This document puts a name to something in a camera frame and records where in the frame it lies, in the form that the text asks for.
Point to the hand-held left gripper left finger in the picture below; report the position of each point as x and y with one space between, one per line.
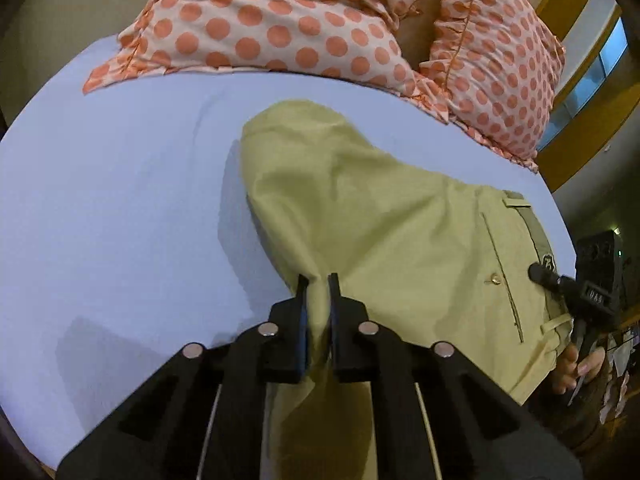
302 310

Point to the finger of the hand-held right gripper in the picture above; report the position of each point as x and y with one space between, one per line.
544 276

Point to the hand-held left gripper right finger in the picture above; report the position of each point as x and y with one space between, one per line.
334 310

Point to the yellow-green pants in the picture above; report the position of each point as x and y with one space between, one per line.
400 240

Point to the person's right hand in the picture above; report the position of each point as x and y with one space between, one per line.
575 365

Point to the orange polka dot pillow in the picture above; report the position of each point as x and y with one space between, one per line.
280 25
495 70

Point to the light blue bed sheet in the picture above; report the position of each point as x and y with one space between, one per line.
120 200

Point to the yellow framed window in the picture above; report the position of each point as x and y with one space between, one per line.
585 60

